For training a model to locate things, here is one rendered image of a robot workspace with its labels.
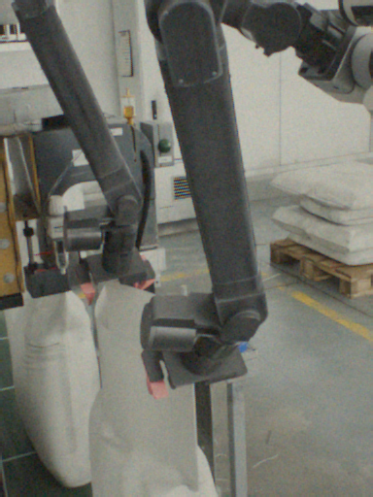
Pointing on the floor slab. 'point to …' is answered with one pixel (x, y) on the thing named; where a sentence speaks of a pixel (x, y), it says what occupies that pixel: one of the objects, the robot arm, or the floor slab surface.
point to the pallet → (323, 267)
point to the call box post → (236, 438)
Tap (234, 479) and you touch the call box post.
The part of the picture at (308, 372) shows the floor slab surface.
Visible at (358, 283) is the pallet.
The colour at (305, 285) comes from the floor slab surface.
